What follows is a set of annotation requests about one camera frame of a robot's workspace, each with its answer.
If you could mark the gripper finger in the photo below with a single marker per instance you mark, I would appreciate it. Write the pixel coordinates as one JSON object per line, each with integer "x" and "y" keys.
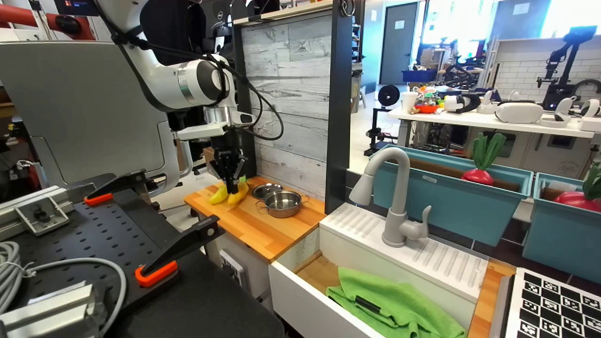
{"x": 221, "y": 168}
{"x": 238, "y": 169}

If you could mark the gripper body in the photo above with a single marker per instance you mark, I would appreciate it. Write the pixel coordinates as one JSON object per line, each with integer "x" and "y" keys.
{"x": 227, "y": 145}

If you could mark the yellow carrot plushie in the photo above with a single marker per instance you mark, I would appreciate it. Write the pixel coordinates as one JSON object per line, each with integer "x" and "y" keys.
{"x": 218, "y": 196}

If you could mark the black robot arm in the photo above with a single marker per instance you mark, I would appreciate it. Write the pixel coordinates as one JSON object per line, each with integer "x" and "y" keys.
{"x": 561, "y": 61}

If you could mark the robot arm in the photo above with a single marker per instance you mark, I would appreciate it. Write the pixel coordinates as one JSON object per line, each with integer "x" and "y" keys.
{"x": 159, "y": 82}

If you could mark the red radish plushie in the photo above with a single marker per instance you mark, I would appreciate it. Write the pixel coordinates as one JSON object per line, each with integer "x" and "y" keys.
{"x": 479, "y": 176}
{"x": 575, "y": 199}

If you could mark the small steel bowl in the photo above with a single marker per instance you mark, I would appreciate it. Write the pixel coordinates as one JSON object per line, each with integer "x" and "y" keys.
{"x": 265, "y": 189}

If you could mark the toy kitchen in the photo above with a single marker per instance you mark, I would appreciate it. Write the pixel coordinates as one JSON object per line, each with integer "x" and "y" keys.
{"x": 291, "y": 94}

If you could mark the black clamp with orange tip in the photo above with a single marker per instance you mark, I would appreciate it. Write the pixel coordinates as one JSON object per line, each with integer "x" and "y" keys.
{"x": 183, "y": 244}
{"x": 119, "y": 184}

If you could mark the white socket plate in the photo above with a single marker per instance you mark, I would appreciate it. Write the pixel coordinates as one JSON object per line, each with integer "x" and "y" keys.
{"x": 233, "y": 268}

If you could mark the black monitor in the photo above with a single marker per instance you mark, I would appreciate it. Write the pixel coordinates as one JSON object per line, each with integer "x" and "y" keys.
{"x": 213, "y": 21}

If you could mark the white toy sink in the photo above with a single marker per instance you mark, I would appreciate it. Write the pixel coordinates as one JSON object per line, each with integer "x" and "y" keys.
{"x": 357, "y": 237}

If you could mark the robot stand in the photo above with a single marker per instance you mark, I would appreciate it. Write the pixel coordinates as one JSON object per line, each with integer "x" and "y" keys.
{"x": 94, "y": 244}

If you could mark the large grey monitor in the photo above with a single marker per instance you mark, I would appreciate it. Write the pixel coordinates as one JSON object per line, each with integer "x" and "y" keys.
{"x": 80, "y": 112}

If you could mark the grey toy tap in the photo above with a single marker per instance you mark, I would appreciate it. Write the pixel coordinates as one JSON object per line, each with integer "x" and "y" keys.
{"x": 399, "y": 197}

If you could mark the black printer with spool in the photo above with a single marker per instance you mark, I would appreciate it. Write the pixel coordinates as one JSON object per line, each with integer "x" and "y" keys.
{"x": 387, "y": 96}

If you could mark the metal hook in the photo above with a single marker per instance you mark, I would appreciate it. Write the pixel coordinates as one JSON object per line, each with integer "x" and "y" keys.
{"x": 348, "y": 7}

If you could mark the white paper cup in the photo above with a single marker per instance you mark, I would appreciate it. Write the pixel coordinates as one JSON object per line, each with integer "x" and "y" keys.
{"x": 409, "y": 101}

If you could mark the grey door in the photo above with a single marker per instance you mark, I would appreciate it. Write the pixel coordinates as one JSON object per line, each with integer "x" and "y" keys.
{"x": 398, "y": 47}

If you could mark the bowl of colourful toys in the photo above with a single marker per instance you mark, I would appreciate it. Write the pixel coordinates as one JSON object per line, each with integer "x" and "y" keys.
{"x": 426, "y": 105}

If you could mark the blue crate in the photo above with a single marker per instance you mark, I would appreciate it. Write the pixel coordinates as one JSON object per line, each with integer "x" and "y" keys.
{"x": 419, "y": 75}

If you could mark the teal planter bin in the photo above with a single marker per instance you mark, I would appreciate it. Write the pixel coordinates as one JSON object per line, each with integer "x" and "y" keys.
{"x": 563, "y": 239}
{"x": 446, "y": 202}

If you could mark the green towel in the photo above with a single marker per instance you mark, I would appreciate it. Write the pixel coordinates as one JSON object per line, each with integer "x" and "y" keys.
{"x": 413, "y": 310}

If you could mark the white headset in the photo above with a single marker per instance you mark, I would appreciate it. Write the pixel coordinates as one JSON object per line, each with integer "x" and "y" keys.
{"x": 519, "y": 112}
{"x": 458, "y": 103}

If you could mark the white table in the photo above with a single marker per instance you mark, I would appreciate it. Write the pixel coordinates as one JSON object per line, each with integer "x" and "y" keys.
{"x": 469, "y": 119}

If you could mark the red pipe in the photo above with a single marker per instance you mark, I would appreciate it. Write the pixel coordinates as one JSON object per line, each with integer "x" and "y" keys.
{"x": 28, "y": 19}

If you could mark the white brick panel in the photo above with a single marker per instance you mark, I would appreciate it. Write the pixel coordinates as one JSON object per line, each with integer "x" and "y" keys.
{"x": 516, "y": 70}

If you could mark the black and white calibration board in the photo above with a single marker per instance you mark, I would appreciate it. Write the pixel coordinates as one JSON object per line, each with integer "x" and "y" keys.
{"x": 554, "y": 310}

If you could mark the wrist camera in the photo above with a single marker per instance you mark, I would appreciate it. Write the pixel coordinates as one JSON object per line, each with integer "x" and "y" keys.
{"x": 199, "y": 132}

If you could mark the aluminium rail bracket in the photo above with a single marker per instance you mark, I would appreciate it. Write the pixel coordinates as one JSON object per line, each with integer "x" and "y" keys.
{"x": 51, "y": 312}
{"x": 35, "y": 213}

